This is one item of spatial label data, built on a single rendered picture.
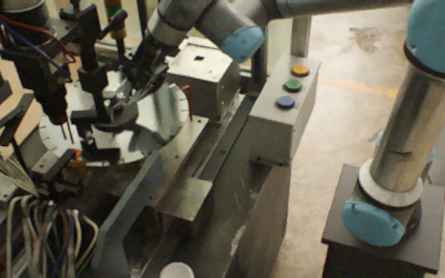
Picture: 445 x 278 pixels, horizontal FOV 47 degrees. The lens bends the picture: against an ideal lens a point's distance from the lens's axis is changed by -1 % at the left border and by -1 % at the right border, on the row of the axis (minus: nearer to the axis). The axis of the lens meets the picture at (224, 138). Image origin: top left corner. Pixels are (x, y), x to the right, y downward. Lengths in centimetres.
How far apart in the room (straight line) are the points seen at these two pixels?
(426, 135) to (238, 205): 52
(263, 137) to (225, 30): 41
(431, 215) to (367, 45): 208
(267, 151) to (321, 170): 110
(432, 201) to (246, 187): 44
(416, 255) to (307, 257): 91
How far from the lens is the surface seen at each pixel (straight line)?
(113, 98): 113
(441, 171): 245
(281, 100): 123
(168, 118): 113
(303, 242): 208
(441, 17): 70
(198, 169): 127
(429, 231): 123
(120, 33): 138
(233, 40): 90
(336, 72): 295
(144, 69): 100
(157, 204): 111
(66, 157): 104
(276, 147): 125
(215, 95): 134
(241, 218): 118
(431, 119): 82
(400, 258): 116
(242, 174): 127
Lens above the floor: 167
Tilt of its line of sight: 42 degrees down
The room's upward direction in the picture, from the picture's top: 2 degrees counter-clockwise
